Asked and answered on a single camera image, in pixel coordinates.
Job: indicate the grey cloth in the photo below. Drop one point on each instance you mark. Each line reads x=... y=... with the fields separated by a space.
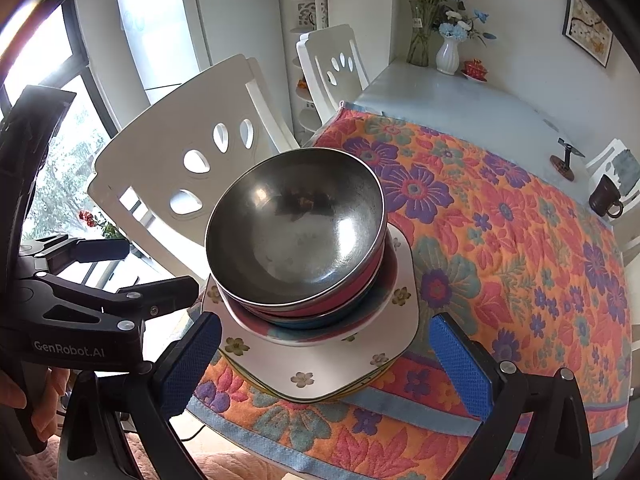
x=627 y=170

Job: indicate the white chair with grey cloth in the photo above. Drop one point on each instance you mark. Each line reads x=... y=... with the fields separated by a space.
x=600 y=160

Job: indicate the red teacup on saucer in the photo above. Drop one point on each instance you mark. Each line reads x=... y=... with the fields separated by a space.
x=475 y=69

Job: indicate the orange floral table cloth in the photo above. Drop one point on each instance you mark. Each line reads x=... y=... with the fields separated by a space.
x=500 y=260

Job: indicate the brown mug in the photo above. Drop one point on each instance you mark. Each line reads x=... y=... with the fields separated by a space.
x=602 y=195

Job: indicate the framed wall picture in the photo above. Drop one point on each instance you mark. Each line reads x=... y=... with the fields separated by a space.
x=587 y=25

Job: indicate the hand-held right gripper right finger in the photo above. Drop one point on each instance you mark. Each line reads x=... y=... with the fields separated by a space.
x=460 y=365

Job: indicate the white hexagonal tree-print plate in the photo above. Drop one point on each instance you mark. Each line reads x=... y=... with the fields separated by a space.
x=280 y=360
x=250 y=381

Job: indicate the red flowering plant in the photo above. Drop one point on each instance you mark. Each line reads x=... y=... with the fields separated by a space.
x=90 y=217

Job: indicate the black stand on wooden base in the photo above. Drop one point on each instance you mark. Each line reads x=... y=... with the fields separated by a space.
x=562 y=167

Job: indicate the hot pink steel bowl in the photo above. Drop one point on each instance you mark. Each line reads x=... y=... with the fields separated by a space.
x=295 y=230

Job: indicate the black framed window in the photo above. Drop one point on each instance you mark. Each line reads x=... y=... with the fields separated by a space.
x=60 y=160

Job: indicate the white vase of blue flowers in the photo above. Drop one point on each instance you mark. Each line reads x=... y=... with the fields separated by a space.
x=446 y=57

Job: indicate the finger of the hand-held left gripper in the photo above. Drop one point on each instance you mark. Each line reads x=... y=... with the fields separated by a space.
x=160 y=295
x=75 y=250

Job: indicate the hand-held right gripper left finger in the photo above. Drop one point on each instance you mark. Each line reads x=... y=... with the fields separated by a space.
x=190 y=365

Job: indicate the glass vase of green stems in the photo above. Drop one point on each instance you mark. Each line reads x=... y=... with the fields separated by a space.
x=419 y=45

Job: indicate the white carved corner shelf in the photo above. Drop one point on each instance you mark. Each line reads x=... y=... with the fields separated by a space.
x=310 y=10

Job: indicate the person's left hand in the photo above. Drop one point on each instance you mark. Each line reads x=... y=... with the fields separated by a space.
x=50 y=395

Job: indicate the person's pink fleece clothing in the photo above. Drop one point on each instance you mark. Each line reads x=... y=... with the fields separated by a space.
x=225 y=465

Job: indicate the white chair with cutouts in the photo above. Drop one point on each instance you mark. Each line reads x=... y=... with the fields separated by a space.
x=150 y=135
x=315 y=45

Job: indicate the pink cartoon bowl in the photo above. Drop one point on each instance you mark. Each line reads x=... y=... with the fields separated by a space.
x=255 y=316

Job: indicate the white refrigerator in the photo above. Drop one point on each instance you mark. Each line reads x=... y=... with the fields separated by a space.
x=160 y=35

